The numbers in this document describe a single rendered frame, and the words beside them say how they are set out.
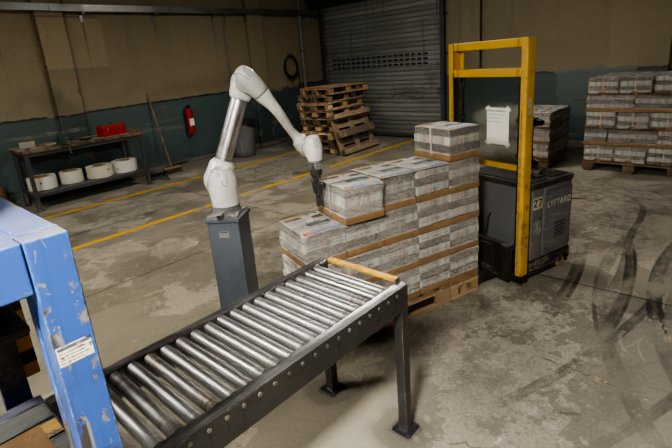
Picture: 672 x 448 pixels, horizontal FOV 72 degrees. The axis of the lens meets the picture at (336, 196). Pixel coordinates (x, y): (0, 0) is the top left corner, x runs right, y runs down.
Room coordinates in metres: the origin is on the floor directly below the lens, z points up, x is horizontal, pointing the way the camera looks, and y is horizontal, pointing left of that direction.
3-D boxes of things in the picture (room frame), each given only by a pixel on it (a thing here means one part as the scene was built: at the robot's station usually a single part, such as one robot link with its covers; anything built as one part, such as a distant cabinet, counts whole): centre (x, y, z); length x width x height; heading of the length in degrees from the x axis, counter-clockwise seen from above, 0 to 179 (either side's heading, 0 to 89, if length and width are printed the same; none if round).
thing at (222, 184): (2.59, 0.64, 1.17); 0.18 x 0.16 x 0.22; 22
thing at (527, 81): (3.29, -1.37, 0.97); 0.09 x 0.09 x 1.75; 30
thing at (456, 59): (3.86, -1.05, 0.97); 0.09 x 0.09 x 1.75; 30
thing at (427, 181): (3.22, -0.57, 0.95); 0.38 x 0.29 x 0.23; 30
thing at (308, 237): (3.01, -0.20, 0.42); 1.17 x 0.39 x 0.83; 120
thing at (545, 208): (3.76, -1.53, 0.40); 0.69 x 0.55 x 0.80; 30
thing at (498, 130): (3.59, -1.23, 1.28); 0.57 x 0.01 x 0.65; 30
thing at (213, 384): (1.43, 0.55, 0.77); 0.47 x 0.05 x 0.05; 47
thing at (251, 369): (1.53, 0.46, 0.77); 0.47 x 0.05 x 0.05; 47
